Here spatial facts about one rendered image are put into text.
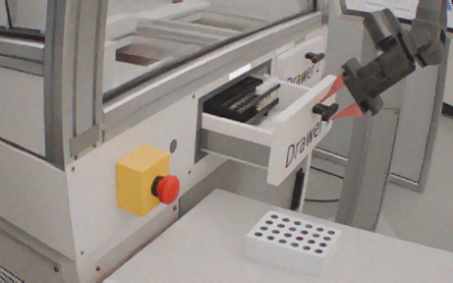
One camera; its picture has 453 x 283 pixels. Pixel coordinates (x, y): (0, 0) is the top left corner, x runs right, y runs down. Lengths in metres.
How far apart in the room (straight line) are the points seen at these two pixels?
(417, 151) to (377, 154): 0.77
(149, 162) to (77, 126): 0.14
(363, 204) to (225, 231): 1.24
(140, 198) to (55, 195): 0.13
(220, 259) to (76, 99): 0.33
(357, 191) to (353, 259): 1.20
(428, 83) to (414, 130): 0.26
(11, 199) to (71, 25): 0.30
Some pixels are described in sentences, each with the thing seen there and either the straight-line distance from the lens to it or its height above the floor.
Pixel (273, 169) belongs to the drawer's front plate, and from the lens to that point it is 0.91.
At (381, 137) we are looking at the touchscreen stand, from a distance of 2.00.
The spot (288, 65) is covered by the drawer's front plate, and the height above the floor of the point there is 0.91.
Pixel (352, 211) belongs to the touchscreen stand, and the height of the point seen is 0.22.
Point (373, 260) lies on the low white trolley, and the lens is 0.88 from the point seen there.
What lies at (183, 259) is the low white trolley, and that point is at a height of 0.76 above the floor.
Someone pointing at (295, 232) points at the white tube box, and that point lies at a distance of 0.85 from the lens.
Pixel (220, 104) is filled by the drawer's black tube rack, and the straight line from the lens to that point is 0.99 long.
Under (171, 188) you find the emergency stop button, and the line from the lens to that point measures 0.76.
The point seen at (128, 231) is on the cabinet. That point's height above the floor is 0.78.
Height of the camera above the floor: 1.26
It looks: 24 degrees down
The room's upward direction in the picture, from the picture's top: 5 degrees clockwise
